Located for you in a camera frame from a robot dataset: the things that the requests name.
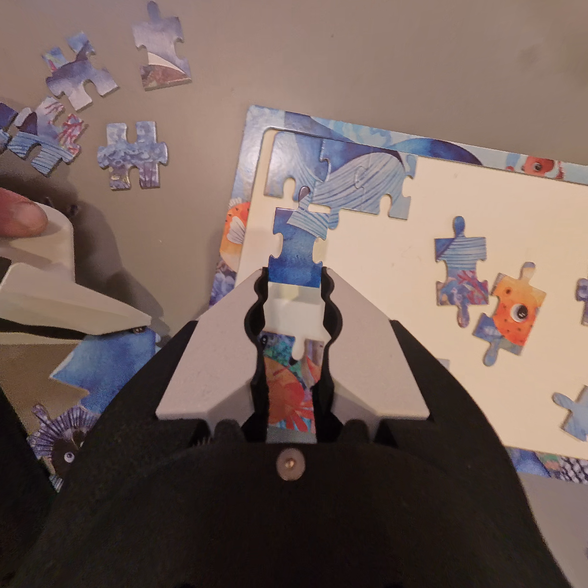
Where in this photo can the joined orange crab puzzle pieces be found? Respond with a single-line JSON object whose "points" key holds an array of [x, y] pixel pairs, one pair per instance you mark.
{"points": [[287, 395]]}

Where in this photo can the purple white-patch puzzle piece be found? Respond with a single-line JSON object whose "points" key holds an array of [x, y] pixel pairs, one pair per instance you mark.
{"points": [[160, 46]]}

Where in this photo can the person's left hand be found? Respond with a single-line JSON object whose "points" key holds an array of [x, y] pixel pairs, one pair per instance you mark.
{"points": [[20, 213]]}

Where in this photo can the blue bubble coral puzzle piece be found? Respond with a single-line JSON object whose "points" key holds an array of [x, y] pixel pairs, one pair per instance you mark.
{"points": [[583, 298]]}

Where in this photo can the purple blue white puzzle piece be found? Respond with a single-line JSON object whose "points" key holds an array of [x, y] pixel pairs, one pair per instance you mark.
{"points": [[78, 73]]}

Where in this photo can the dark blue puzzle piece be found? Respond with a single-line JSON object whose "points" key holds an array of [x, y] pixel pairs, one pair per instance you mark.
{"points": [[7, 124]]}

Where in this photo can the red coral striped puzzle piece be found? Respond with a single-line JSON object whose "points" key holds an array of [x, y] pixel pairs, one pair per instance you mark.
{"points": [[46, 138]]}

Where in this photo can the blue striped coral puzzle piece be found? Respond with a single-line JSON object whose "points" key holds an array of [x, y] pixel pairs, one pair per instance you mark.
{"points": [[461, 266]]}

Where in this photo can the joined blue whale puzzle pieces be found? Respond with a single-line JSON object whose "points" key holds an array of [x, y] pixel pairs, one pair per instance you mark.
{"points": [[358, 179]]}

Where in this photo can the black urchin eye puzzle piece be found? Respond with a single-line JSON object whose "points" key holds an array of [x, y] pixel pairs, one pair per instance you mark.
{"points": [[64, 436]]}

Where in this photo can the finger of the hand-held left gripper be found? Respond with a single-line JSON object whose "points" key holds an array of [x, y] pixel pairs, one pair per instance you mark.
{"points": [[69, 298]]}

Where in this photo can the blue white-striped puzzle piece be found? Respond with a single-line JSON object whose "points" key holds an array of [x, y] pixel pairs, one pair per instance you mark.
{"points": [[294, 252]]}

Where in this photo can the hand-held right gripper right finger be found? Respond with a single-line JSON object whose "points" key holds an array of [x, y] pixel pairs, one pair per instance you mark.
{"points": [[376, 372]]}

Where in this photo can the orange pufferfish puzzle piece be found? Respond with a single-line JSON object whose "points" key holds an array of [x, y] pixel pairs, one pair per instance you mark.
{"points": [[514, 312]]}

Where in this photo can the light blue splash puzzle piece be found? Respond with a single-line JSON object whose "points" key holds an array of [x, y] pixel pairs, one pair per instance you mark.
{"points": [[576, 418]]}

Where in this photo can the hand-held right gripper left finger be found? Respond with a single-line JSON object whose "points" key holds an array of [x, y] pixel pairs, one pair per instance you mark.
{"points": [[206, 372]]}

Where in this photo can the dark blue whale face piece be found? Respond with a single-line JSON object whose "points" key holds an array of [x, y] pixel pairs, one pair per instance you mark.
{"points": [[110, 363]]}

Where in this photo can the ocean jigsaw puzzle frame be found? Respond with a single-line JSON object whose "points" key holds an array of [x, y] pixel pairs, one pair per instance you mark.
{"points": [[459, 197]]}

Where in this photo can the purple blue bubbly puzzle piece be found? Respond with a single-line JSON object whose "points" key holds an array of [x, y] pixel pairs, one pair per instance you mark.
{"points": [[133, 156]]}

